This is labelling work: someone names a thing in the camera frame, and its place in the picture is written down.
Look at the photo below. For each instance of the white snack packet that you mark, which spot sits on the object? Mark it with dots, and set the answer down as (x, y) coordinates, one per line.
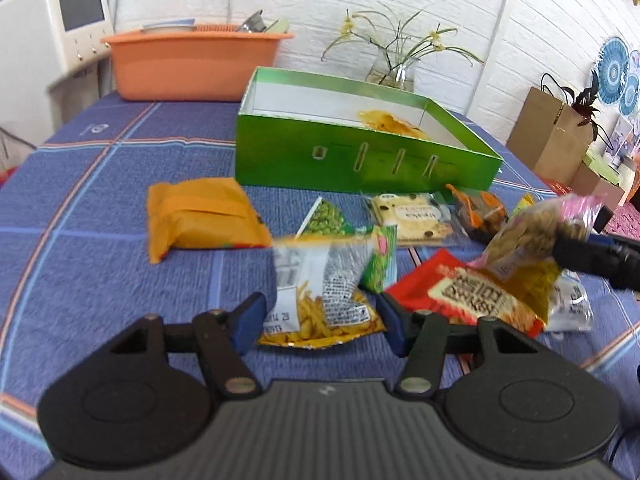
(570, 305)

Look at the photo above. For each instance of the pink clear snack bag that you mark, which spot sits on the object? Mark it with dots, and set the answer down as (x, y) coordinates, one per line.
(525, 230)

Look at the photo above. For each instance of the white appliance with screen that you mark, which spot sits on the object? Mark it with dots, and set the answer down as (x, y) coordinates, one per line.
(45, 40)

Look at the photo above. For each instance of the photo prints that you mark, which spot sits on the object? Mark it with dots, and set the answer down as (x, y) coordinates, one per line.
(622, 137)

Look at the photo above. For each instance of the small yellow-green packet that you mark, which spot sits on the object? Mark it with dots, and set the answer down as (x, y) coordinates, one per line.
(522, 203)

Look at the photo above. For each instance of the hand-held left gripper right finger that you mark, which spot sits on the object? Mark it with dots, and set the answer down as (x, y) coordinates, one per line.
(391, 321)

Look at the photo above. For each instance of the pale green flat box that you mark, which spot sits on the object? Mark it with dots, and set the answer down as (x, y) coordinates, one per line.
(607, 164)

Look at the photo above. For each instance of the orange snack packet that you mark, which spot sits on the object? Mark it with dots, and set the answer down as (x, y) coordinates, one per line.
(200, 220)

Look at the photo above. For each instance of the small green snack packet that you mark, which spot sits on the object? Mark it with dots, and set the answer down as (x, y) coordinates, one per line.
(380, 265)

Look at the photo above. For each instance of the yellow snack packet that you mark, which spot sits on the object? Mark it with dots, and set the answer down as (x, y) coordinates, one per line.
(542, 280)

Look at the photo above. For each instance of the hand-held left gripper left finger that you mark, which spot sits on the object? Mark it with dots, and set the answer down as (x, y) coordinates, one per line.
(250, 319)

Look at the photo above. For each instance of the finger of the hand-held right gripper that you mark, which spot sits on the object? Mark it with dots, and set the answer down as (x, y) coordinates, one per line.
(600, 262)
(604, 220)

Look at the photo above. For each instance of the green cardboard box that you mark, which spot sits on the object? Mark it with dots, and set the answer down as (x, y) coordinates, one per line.
(310, 160)

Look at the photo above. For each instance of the large blue round wall fan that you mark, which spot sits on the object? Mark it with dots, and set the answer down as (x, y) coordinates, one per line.
(612, 67)

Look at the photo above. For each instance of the blue rimmed bowl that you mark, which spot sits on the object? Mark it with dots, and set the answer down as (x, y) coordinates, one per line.
(167, 25)

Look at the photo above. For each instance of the clear cracker packet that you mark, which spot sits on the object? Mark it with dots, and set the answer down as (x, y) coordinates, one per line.
(410, 217)

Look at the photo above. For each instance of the brown paper bag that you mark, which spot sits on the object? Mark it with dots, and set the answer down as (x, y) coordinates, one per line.
(542, 135)

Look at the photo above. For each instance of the red snack packet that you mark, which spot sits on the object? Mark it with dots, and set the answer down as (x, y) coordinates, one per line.
(450, 287)

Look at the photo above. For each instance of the dark red leaf plant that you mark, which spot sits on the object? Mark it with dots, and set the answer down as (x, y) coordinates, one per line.
(586, 100)

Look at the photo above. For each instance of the glass vase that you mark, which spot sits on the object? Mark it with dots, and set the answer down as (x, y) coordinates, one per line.
(392, 75)

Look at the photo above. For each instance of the small cardboard box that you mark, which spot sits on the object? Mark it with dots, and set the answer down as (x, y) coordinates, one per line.
(595, 187)

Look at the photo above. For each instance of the orange plastic basin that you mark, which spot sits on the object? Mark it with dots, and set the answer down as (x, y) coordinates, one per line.
(190, 67)

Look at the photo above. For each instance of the green pea snack packet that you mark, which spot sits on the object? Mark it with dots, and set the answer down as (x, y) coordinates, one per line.
(325, 220)

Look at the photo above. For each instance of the metal cup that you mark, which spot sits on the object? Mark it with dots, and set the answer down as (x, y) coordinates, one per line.
(248, 22)

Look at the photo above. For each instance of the clear fries snack packet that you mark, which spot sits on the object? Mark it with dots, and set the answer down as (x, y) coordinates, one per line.
(310, 320)

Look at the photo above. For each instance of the yellow flower plant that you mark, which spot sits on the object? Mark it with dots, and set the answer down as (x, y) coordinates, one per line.
(400, 42)

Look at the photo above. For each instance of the small blue round wall fan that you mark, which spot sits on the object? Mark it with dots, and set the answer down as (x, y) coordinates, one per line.
(631, 90)

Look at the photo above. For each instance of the pink patterned cloth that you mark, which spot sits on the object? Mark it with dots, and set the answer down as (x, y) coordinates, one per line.
(627, 217)

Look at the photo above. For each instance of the small orange candy packet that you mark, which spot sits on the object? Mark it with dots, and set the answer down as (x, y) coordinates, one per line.
(480, 215)

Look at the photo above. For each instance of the pale green dish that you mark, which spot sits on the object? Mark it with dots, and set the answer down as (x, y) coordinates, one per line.
(279, 26)

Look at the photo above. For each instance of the yellow chip snack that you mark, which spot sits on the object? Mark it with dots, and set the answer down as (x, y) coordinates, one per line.
(392, 122)

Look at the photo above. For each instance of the blue checked tablecloth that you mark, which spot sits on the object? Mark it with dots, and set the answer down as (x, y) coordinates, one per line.
(100, 270)

